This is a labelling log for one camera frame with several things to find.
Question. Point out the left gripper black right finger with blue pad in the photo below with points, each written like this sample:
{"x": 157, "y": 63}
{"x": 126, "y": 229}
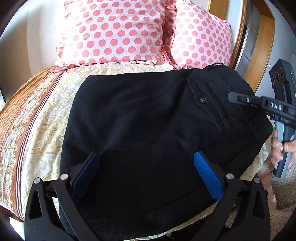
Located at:
{"x": 242, "y": 211}

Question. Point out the person's right hand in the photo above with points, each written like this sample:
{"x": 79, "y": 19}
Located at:
{"x": 277, "y": 149}

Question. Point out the wooden door frame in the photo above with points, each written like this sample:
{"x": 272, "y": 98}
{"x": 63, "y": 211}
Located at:
{"x": 253, "y": 28}

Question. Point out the black pants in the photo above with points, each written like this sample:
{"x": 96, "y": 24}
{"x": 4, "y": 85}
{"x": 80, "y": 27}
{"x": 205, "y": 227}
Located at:
{"x": 146, "y": 127}

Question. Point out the large pink polka-dot pillow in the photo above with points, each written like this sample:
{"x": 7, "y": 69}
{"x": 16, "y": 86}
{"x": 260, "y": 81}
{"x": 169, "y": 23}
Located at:
{"x": 98, "y": 32}

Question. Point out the small pink polka-dot pillow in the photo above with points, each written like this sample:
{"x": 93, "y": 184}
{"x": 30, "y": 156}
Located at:
{"x": 195, "y": 37}

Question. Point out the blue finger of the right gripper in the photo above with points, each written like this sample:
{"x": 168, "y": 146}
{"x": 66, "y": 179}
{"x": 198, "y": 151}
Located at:
{"x": 245, "y": 100}

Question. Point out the orange cream patterned bedspread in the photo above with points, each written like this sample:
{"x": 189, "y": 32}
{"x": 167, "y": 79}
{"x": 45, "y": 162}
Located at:
{"x": 33, "y": 124}

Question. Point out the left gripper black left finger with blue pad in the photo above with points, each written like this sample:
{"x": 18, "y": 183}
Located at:
{"x": 41, "y": 219}

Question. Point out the beige fluffy sleeve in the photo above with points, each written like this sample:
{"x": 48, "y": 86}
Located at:
{"x": 281, "y": 196}

